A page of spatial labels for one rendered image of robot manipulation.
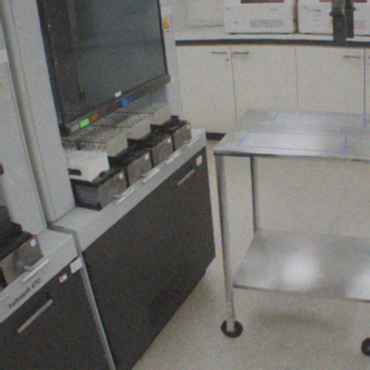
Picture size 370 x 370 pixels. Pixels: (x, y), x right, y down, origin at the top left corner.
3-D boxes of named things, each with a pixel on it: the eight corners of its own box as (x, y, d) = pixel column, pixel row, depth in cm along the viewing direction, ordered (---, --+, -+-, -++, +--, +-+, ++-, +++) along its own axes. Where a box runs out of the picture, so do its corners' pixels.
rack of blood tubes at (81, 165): (24, 175, 148) (20, 158, 145) (43, 163, 156) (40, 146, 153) (92, 185, 135) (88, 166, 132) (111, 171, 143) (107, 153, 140)
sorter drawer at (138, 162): (-5, 169, 177) (-11, 148, 173) (17, 155, 188) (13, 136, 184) (142, 189, 144) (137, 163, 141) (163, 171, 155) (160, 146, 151)
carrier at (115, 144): (122, 145, 157) (120, 129, 154) (128, 146, 156) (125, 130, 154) (103, 159, 148) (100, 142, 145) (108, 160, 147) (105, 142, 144)
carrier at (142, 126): (146, 131, 169) (144, 116, 166) (151, 131, 168) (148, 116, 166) (128, 142, 160) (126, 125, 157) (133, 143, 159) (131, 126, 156)
